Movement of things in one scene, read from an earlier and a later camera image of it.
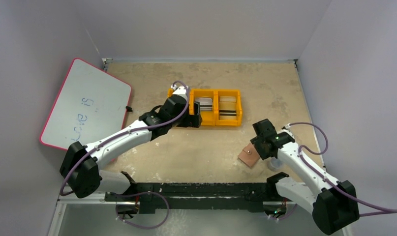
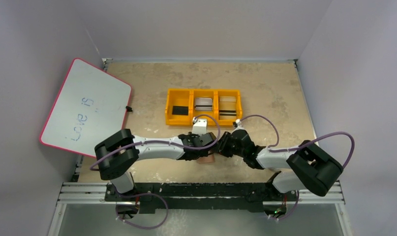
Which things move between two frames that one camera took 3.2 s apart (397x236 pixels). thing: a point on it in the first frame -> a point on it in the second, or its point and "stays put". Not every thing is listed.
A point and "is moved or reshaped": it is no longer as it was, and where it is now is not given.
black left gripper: x=194 y=115 -> x=205 y=142
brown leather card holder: x=249 y=155 is moved or reshaped
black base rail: x=199 y=197 stays put
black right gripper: x=261 y=148 -> x=227 y=145
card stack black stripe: x=227 y=108 stays put
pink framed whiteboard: x=91 y=103 stays put
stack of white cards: x=205 y=103 stays put
